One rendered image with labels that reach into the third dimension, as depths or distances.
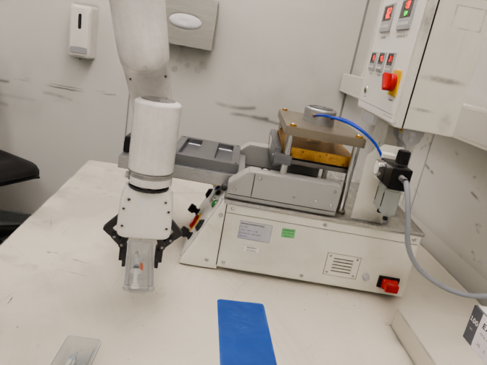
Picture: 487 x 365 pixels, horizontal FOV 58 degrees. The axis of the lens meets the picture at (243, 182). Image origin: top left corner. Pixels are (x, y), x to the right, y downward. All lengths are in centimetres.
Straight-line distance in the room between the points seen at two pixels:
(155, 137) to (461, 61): 63
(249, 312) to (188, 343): 16
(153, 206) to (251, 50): 176
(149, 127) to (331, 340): 53
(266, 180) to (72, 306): 46
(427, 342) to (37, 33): 232
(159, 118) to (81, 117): 187
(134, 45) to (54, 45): 188
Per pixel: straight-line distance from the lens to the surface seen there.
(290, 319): 94
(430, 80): 99
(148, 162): 79
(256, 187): 97
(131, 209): 84
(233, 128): 253
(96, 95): 258
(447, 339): 98
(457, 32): 101
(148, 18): 76
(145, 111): 77
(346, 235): 103
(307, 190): 98
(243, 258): 103
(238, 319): 90
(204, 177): 102
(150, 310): 89
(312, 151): 102
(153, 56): 76
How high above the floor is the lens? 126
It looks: 17 degrees down
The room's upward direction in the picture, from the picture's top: 11 degrees clockwise
